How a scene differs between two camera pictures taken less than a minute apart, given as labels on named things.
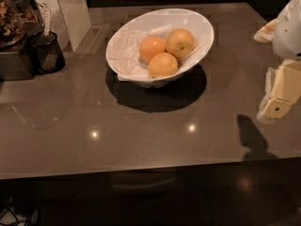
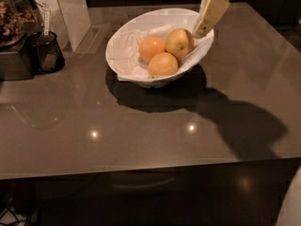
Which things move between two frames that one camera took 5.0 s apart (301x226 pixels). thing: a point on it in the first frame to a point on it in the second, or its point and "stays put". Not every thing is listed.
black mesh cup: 45,54 stays put
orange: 163,64 stays put
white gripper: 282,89 to 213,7
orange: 180,42 stays put
